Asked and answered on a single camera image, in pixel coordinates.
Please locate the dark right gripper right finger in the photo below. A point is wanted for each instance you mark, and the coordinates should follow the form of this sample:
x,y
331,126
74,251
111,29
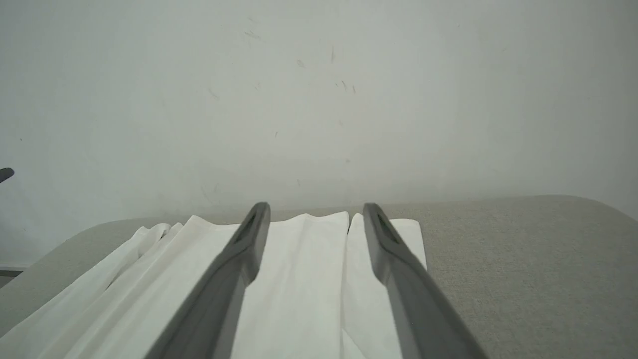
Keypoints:
x,y
413,294

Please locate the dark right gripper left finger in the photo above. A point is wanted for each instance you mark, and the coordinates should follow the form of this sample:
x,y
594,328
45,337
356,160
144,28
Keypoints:
x,y
224,289

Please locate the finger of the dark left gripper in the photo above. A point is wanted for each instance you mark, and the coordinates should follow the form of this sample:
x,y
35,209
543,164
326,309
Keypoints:
x,y
5,174

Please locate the white long-sleeve garment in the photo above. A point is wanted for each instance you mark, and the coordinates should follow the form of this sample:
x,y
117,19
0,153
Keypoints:
x,y
299,289

